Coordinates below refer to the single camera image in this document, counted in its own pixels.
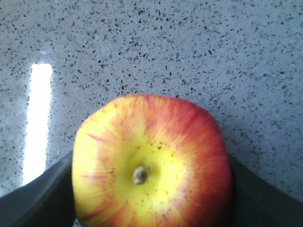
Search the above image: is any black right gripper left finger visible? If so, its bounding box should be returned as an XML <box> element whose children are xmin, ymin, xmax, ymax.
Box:
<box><xmin>0</xmin><ymin>152</ymin><xmax>76</xmax><ymax>227</ymax></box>

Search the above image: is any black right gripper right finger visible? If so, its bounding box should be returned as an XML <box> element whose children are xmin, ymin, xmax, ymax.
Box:
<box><xmin>227</xmin><ymin>155</ymin><xmax>303</xmax><ymax>227</ymax></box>

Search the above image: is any red yellow apple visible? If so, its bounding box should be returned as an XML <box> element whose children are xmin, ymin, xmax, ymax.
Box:
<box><xmin>72</xmin><ymin>94</ymin><xmax>232</xmax><ymax>227</ymax></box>

